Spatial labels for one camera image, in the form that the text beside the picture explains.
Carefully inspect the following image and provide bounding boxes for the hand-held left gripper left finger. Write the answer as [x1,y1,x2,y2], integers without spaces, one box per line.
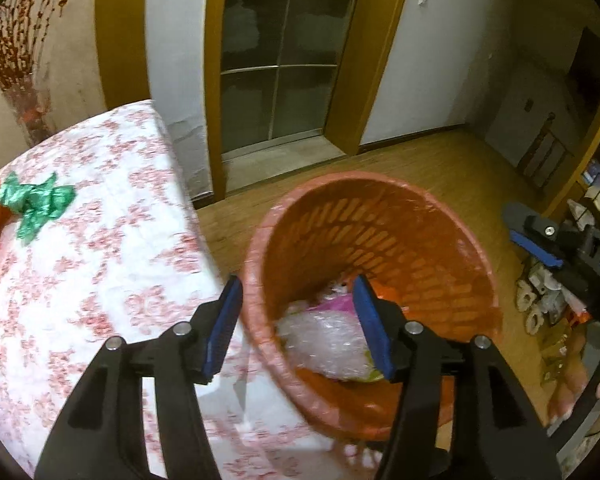
[34,275,244,480]

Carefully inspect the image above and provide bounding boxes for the person's right hand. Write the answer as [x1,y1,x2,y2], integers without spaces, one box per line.
[547,332,600,423]

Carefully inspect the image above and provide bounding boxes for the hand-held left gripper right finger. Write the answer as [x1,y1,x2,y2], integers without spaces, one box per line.
[352,274,563,480]

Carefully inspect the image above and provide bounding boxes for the glass door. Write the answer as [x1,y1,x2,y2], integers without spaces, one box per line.
[219,0,366,162]

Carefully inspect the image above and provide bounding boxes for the wooden shelf unit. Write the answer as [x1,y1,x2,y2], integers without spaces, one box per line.
[545,105,600,243]

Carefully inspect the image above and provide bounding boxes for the dried red flower branches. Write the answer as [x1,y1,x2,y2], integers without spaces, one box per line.
[0,0,71,146]

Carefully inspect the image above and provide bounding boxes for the wooden door frame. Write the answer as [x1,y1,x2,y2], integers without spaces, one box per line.
[95,0,416,202]

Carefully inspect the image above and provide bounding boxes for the white plastic clutter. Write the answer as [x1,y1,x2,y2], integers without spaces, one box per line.
[514,264,567,335]

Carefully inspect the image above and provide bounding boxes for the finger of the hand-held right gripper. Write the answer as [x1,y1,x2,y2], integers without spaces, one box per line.
[502,202,551,242]
[509,230,564,269]

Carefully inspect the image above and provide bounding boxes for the clear bubble wrap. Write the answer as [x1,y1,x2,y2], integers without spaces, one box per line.
[275,310,381,381]

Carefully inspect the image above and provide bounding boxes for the grey cabinet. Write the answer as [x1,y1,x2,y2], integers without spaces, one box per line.
[484,57,578,163]

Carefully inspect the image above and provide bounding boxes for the olive green plastic bag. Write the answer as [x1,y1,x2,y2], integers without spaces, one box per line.
[364,360,388,384]

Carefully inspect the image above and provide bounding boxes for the orange plastic basket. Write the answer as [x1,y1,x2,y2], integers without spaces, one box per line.
[241,171,502,443]

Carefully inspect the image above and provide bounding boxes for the dark green plastic bag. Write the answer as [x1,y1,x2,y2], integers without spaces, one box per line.
[0,171,76,247]

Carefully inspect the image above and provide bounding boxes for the magenta plastic bag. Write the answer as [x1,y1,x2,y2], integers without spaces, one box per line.
[312,294,358,317]

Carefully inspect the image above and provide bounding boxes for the wooden chair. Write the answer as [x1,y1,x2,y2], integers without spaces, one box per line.
[517,112,573,193]

